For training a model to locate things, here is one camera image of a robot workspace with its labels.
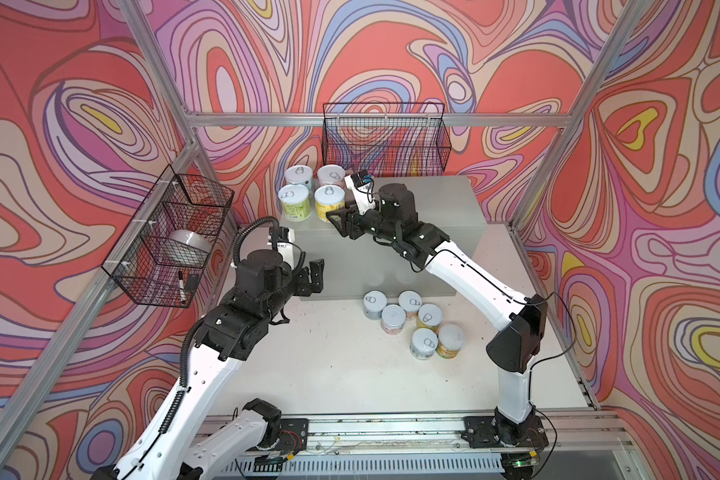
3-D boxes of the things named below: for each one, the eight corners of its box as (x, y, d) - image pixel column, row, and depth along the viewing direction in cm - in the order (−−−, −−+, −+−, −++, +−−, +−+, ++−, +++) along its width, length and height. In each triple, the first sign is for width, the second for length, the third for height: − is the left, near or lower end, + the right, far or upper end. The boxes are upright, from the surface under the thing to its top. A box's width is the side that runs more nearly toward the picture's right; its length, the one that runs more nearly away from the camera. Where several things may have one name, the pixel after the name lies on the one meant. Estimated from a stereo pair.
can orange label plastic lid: (436, 358, 87) (442, 348, 81) (432, 334, 92) (437, 323, 86) (460, 358, 87) (467, 348, 81) (455, 334, 92) (461, 323, 86)
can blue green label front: (411, 360, 87) (413, 353, 82) (408, 335, 92) (410, 327, 87) (436, 360, 87) (440, 353, 82) (432, 335, 92) (436, 327, 87)
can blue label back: (363, 320, 95) (363, 312, 91) (363, 298, 100) (363, 290, 96) (387, 320, 95) (388, 312, 91) (386, 298, 100) (386, 290, 96)
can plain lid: (381, 334, 92) (382, 326, 88) (380, 312, 97) (381, 304, 92) (405, 334, 92) (407, 326, 88) (403, 312, 97) (405, 304, 92)
